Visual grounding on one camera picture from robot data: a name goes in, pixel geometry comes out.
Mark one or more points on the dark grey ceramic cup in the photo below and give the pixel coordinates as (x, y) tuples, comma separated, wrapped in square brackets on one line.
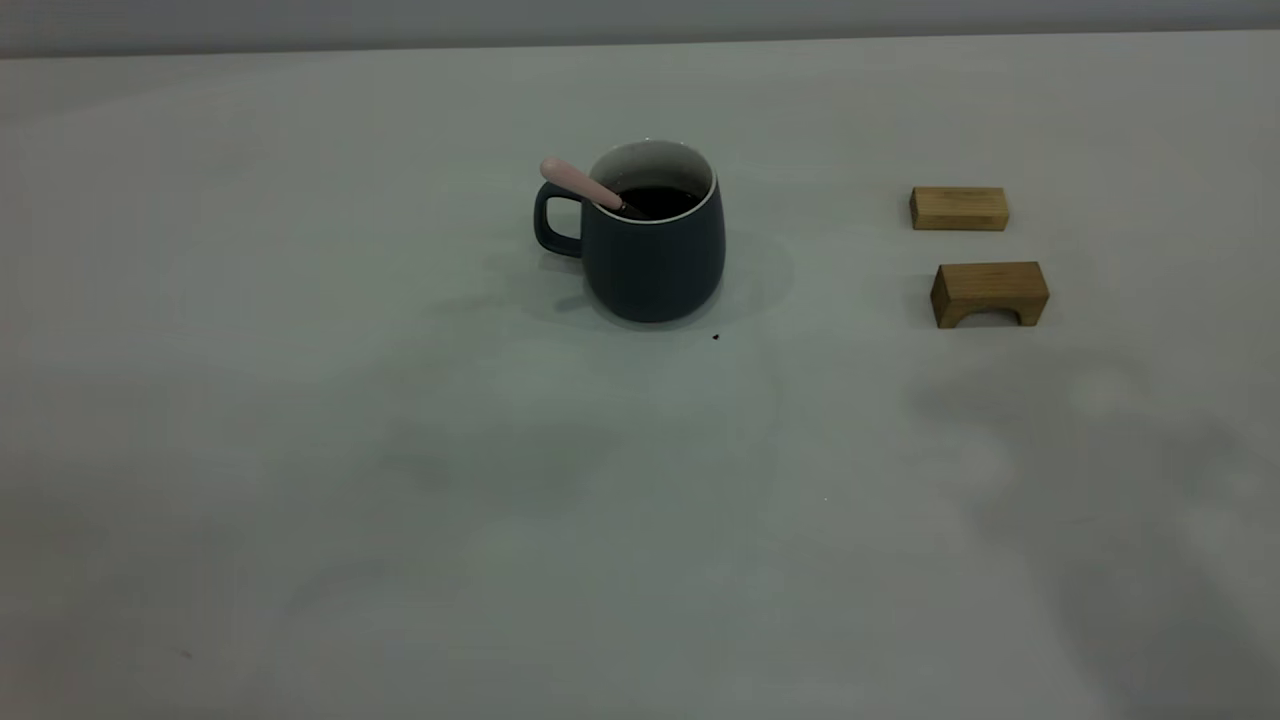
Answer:
[(655, 270)]

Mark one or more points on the dark coffee liquid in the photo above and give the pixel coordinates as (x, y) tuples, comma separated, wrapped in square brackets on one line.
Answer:
[(668, 200)]

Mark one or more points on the flat rectangular wooden block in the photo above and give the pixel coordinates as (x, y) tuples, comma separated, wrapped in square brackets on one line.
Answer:
[(958, 208)]

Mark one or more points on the arched wooden block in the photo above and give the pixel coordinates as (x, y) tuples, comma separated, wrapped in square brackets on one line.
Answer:
[(990, 280)]

